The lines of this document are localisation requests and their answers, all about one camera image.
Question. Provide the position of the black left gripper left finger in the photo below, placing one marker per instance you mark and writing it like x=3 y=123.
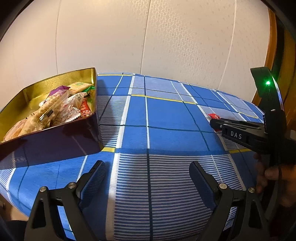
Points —
x=45 y=223

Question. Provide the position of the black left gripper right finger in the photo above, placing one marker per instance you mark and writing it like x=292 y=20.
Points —
x=236 y=214

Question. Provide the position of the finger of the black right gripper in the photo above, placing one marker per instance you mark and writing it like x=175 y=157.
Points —
x=225 y=126

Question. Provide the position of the small red candy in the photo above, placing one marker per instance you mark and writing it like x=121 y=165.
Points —
x=214 y=116

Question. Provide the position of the clear orange biscuit packet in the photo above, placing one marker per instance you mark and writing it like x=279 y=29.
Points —
x=15 y=130

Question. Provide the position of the rice cracker packet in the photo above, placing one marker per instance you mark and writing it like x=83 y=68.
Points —
x=41 y=118

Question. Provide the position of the white brown snack pouch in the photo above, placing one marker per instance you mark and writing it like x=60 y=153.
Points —
x=70 y=109

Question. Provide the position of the purple snack packet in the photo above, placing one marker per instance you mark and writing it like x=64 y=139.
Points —
x=59 y=90

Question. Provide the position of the green cracker packet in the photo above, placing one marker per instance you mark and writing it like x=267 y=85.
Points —
x=77 y=87

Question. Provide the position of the red snack packet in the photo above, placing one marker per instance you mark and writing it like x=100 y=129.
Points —
x=85 y=111

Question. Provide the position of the person right hand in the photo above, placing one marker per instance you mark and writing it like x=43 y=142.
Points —
x=287 y=193

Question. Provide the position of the blue plaid tablecloth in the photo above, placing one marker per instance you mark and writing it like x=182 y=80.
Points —
x=151 y=130

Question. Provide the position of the wooden door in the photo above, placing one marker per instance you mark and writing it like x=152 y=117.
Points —
x=280 y=59

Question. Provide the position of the gold tin box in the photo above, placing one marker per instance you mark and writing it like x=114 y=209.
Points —
x=76 y=138

